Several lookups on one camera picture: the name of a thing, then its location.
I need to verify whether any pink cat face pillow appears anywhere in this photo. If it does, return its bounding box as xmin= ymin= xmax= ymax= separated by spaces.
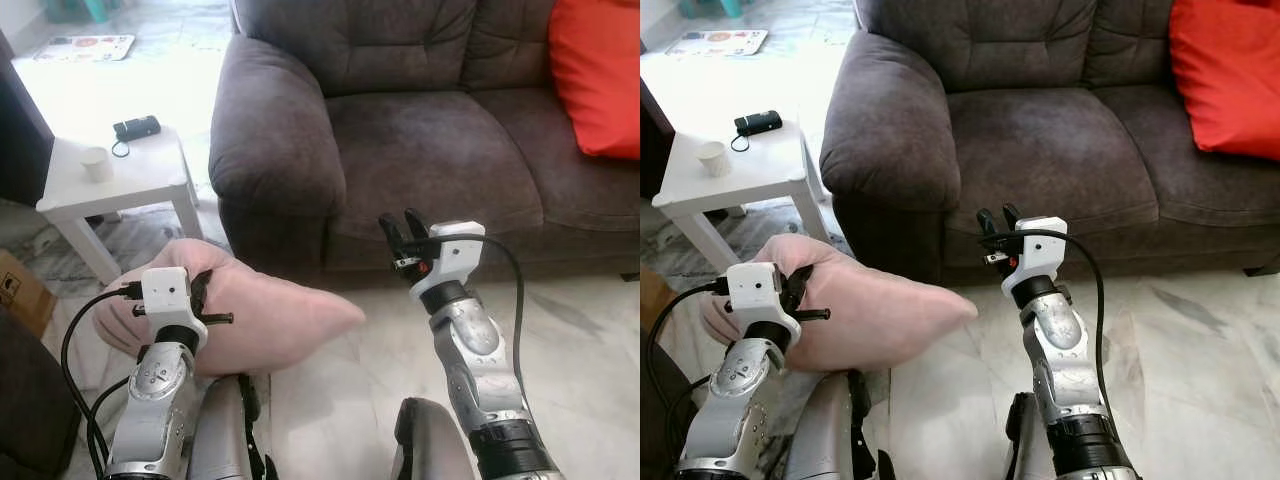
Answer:
xmin=700 ymin=233 xmax=979 ymax=373
xmin=93 ymin=238 xmax=367 ymax=378

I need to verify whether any dark brown fabric sofa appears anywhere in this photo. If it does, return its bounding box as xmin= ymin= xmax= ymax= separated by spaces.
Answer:
xmin=820 ymin=0 xmax=1280 ymax=286
xmin=208 ymin=0 xmax=640 ymax=291

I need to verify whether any white side table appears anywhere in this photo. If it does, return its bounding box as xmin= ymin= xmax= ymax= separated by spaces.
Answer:
xmin=652 ymin=120 xmax=827 ymax=273
xmin=36 ymin=125 xmax=204 ymax=286

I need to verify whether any silver left robot leg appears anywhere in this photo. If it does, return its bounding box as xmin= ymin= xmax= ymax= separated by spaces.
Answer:
xmin=185 ymin=375 xmax=271 ymax=480
xmin=790 ymin=370 xmax=896 ymax=480

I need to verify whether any silver robot leg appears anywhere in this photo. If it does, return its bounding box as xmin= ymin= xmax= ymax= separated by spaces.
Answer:
xmin=185 ymin=375 xmax=271 ymax=480
xmin=790 ymin=370 xmax=896 ymax=480
xmin=393 ymin=397 xmax=476 ymax=480

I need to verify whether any cardboard box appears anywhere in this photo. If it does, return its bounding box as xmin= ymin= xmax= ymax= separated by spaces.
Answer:
xmin=640 ymin=265 xmax=673 ymax=331
xmin=0 ymin=250 xmax=58 ymax=339

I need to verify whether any white paper cup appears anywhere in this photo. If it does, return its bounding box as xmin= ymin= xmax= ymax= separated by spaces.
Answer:
xmin=697 ymin=141 xmax=731 ymax=178
xmin=80 ymin=146 xmax=113 ymax=184

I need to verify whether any silver right robot leg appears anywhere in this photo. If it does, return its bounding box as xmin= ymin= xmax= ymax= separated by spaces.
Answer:
xmin=393 ymin=397 xmax=476 ymax=480

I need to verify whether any dark brown armchair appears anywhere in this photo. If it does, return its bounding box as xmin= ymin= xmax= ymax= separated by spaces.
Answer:
xmin=0 ymin=305 xmax=83 ymax=480
xmin=640 ymin=345 xmax=691 ymax=480

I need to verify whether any dark wooden door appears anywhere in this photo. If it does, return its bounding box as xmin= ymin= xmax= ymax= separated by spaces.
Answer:
xmin=0 ymin=30 xmax=56 ymax=208
xmin=640 ymin=75 xmax=673 ymax=199

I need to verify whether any red cushion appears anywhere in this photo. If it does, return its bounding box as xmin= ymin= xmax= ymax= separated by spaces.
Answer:
xmin=548 ymin=0 xmax=640 ymax=161
xmin=1168 ymin=0 xmax=1280 ymax=161

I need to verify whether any printed floor mat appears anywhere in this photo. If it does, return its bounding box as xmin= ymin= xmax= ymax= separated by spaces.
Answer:
xmin=665 ymin=29 xmax=769 ymax=57
xmin=35 ymin=34 xmax=136 ymax=63

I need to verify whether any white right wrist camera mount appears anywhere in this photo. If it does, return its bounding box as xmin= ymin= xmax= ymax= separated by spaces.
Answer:
xmin=410 ymin=221 xmax=486 ymax=301
xmin=1002 ymin=216 xmax=1069 ymax=298

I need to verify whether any black device with strap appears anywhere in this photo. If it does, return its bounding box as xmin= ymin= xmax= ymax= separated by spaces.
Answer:
xmin=111 ymin=115 xmax=162 ymax=159
xmin=731 ymin=110 xmax=783 ymax=153

